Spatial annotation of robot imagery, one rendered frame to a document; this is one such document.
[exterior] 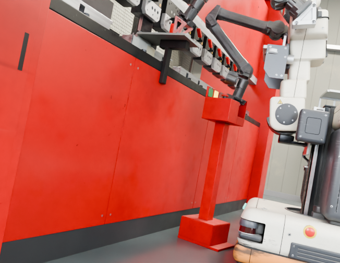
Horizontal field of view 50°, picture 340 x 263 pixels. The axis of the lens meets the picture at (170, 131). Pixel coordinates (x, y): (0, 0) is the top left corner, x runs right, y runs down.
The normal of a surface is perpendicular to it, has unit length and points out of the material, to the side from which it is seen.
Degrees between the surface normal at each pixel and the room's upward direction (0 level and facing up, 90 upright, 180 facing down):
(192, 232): 90
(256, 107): 90
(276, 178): 90
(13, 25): 90
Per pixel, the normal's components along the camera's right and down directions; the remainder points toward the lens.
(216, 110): -0.57, -0.14
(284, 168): -0.26, -0.08
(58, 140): 0.88, 0.14
